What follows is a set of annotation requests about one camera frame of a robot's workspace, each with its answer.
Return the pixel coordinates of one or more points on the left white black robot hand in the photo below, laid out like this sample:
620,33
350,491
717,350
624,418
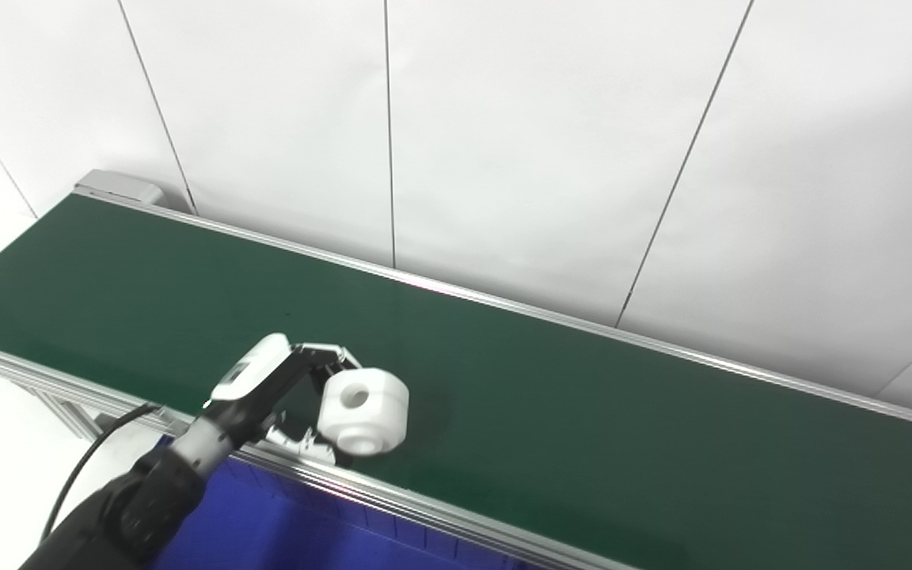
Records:
254,376

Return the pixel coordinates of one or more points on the white round plastic part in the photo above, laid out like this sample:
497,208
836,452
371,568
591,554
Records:
365,412

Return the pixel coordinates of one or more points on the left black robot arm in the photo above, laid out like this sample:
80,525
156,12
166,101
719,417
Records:
131,507

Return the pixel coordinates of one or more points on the blue plastic bin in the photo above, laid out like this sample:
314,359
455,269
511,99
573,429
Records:
266,530

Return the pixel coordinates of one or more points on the green conveyor belt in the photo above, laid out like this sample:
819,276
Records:
583,412

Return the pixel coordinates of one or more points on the aluminium conveyor support frame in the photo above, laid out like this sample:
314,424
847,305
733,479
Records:
68,412

